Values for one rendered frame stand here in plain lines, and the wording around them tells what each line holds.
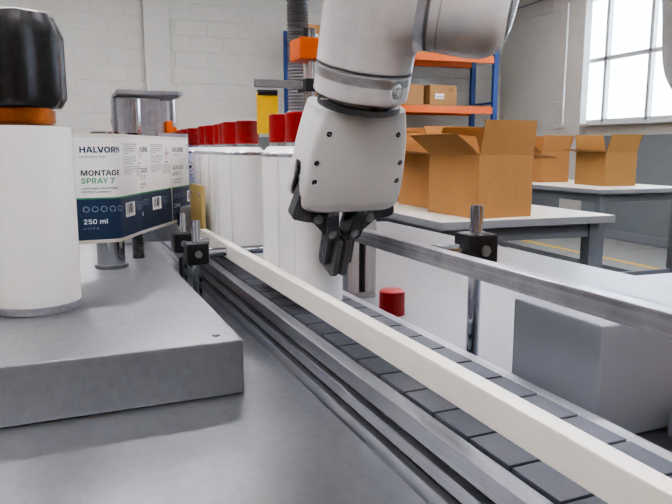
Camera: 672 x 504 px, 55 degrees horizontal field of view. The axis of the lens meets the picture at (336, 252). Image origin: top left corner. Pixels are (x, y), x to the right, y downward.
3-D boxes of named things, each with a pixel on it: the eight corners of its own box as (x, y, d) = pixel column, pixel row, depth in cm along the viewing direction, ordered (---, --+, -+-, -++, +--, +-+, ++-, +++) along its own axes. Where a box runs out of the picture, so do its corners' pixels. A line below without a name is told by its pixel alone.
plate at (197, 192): (191, 233, 117) (189, 183, 116) (195, 233, 117) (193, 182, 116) (202, 240, 108) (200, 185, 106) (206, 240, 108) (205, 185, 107)
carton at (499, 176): (399, 211, 280) (401, 122, 274) (494, 207, 301) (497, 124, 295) (457, 221, 242) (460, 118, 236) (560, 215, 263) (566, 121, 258)
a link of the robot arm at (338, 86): (390, 57, 62) (385, 88, 63) (303, 51, 58) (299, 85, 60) (433, 80, 55) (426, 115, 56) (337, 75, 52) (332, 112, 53)
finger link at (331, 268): (335, 202, 64) (327, 261, 67) (305, 203, 63) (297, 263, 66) (348, 216, 62) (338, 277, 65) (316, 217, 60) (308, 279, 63)
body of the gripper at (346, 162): (393, 80, 63) (374, 188, 68) (292, 76, 59) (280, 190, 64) (431, 103, 57) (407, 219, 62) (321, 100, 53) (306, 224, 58)
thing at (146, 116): (115, 234, 125) (108, 97, 121) (184, 230, 130) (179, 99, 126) (122, 243, 113) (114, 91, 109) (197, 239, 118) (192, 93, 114)
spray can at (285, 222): (272, 291, 76) (269, 112, 73) (313, 287, 78) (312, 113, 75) (288, 300, 72) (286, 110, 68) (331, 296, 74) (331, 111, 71)
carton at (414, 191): (370, 203, 320) (370, 127, 314) (462, 200, 339) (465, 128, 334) (413, 211, 279) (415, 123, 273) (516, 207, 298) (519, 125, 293)
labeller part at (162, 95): (111, 99, 121) (110, 93, 121) (171, 101, 126) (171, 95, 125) (117, 93, 109) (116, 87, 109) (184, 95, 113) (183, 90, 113)
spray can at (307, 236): (289, 300, 72) (286, 110, 69) (333, 296, 74) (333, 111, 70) (302, 310, 67) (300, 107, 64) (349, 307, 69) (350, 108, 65)
